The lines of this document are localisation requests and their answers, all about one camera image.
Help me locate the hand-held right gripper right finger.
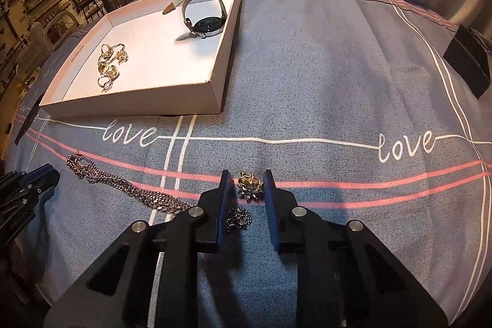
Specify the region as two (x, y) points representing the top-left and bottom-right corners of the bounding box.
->
(263, 169), (450, 328)

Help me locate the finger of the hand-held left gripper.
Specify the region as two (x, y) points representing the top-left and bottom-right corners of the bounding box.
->
(0, 164), (61, 250)

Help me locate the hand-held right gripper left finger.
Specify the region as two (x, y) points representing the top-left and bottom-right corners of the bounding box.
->
(43, 170), (236, 328)

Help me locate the gold crystal brooch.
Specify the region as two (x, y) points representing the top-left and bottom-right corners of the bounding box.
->
(236, 170), (266, 204)

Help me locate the silver chain necklace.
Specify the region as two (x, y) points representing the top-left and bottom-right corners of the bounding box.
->
(66, 154), (253, 233)

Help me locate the small silver ring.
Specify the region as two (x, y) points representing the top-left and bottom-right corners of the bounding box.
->
(97, 76), (116, 93)

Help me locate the white shallow cardboard box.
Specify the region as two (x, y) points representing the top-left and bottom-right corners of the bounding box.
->
(38, 0), (243, 118)

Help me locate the wristwatch with beige strap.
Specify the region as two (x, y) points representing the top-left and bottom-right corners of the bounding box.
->
(162, 0), (228, 41)

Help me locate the grey printed bed sheet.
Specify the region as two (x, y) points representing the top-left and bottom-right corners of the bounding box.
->
(6, 0), (492, 328)

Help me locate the white chair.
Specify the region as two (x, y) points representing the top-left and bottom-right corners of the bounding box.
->
(30, 10), (79, 50)

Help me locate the small black box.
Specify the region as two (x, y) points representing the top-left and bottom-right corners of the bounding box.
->
(443, 25), (492, 100)

